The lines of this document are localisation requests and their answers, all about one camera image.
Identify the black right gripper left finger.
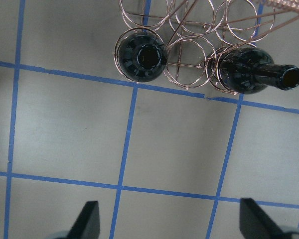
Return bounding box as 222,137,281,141
67,201,100,239

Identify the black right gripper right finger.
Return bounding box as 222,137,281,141
239,198,287,239

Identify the dark wine bottle left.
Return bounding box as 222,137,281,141
216,47,299,95

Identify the dark wine bottle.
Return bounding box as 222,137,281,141
118,32,167,82
216,47,299,95

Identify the dark wine bottle right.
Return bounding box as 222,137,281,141
118,32,167,82

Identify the copper wire bottle basket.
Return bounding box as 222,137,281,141
114,0,299,95

